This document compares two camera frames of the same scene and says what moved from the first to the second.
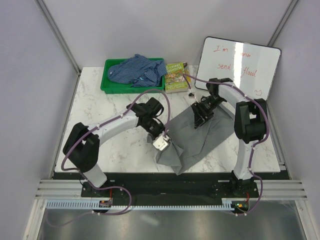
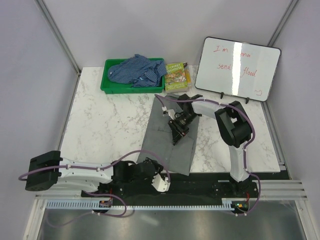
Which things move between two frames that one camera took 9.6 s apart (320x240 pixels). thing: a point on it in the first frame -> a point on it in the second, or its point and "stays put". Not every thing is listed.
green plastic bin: [111, 87] stays put
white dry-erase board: [251, 67] stays put
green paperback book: [174, 80] stays put
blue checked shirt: [138, 71] stays put
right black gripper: [199, 118] -> [178, 132]
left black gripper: [162, 130] -> [159, 167]
